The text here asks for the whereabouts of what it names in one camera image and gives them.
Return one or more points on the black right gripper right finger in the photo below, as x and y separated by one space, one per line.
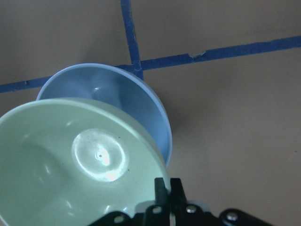
187 212

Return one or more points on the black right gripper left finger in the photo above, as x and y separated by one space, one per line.
158 214

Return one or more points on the green plastic bowl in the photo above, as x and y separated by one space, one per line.
69 161

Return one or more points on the blue plastic bowl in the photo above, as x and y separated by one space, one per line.
118 88

